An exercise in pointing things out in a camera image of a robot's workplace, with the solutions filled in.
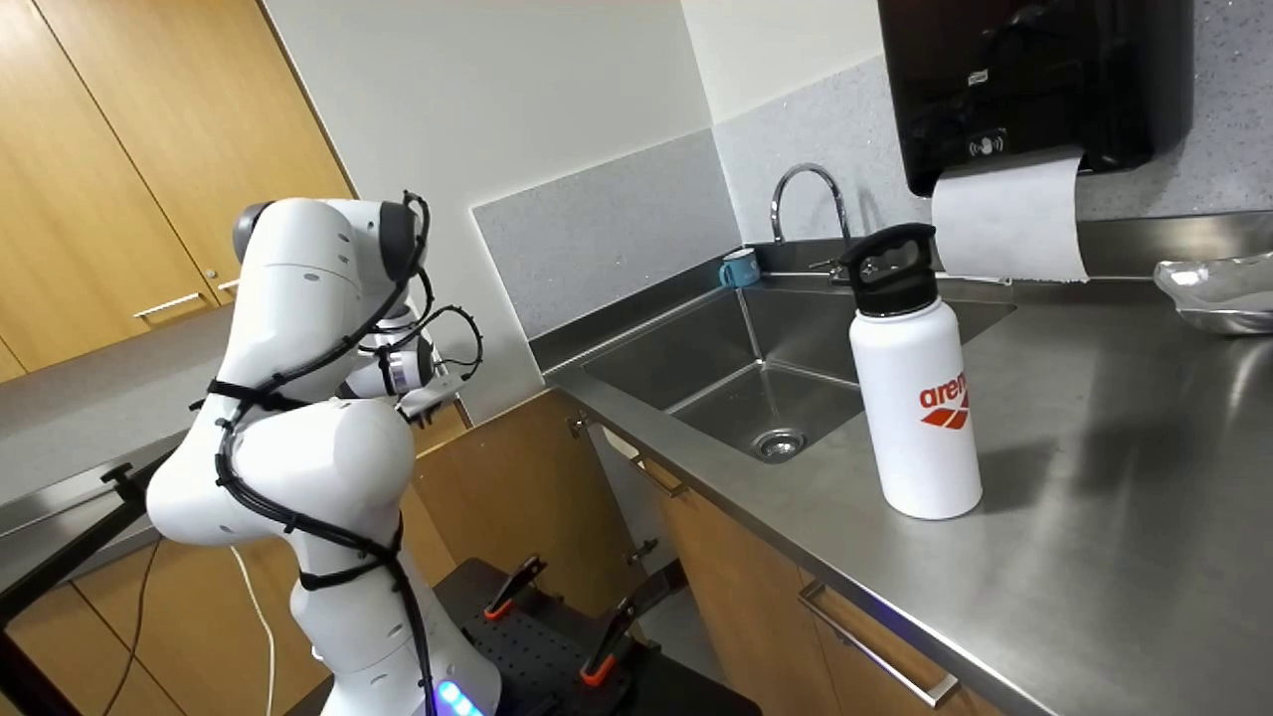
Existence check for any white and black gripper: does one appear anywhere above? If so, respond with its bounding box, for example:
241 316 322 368
344 332 462 426

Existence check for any tall wooden cabinet door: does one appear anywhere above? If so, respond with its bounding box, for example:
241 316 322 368
36 0 356 307
0 0 220 378

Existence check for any wooden cabinet door beside sink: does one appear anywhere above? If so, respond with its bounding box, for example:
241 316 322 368
579 410 811 716

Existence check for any wooden cabinet door below bottle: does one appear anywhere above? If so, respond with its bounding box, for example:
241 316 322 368
741 549 1007 716

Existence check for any orange and black clamp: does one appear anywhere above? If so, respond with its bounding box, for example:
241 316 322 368
577 557 689 692
478 554 549 627

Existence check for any black robot table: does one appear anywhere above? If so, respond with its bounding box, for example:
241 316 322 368
432 554 764 716

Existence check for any stainless steel sink basin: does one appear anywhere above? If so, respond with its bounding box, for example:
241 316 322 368
579 271 1018 468

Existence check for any chrome gooseneck faucet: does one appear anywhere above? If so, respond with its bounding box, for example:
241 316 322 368
767 161 855 250

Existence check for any white water bottle black lid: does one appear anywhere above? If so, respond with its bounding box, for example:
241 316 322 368
847 224 988 523

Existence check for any white paper towel sheet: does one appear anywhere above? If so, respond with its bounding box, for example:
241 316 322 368
927 153 1095 288

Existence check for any black paper towel dispenser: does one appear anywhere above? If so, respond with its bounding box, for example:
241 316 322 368
874 0 1197 199

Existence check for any black cable on robot arm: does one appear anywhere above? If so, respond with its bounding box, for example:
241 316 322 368
188 189 488 716

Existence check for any metal handle of sink-side door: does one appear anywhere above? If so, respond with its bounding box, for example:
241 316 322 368
596 426 691 503

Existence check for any white hanging cable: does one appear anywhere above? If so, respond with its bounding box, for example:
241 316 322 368
226 545 285 716

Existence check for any black metal frame bar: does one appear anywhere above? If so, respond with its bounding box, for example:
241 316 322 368
0 440 177 716

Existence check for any metal handle of bottle-side door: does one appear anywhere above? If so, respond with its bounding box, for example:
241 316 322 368
794 578 964 711

